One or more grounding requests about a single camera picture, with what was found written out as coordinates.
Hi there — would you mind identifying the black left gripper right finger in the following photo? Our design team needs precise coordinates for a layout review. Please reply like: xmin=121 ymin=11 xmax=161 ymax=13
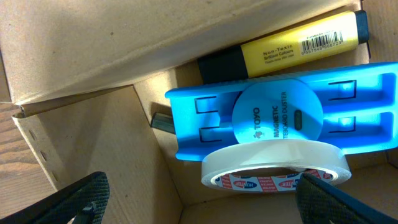
xmin=295 ymin=173 xmax=397 ymax=224

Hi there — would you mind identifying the blue whiteboard duster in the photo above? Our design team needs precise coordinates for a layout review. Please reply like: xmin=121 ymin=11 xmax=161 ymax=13
xmin=165 ymin=62 xmax=397 ymax=161

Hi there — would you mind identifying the brown cardboard box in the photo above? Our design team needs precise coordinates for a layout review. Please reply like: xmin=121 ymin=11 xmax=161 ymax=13
xmin=1 ymin=0 xmax=397 ymax=223

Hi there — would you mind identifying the large clear tape roll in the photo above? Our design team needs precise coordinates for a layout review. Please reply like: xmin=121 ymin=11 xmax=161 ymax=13
xmin=201 ymin=140 xmax=351 ymax=193

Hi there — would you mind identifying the yellow highlighter blue cap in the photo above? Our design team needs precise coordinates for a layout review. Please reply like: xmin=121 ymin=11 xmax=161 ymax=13
xmin=198 ymin=10 xmax=369 ymax=84

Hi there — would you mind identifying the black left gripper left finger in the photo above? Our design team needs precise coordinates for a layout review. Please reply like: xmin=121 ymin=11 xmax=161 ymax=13
xmin=1 ymin=171 xmax=110 ymax=224

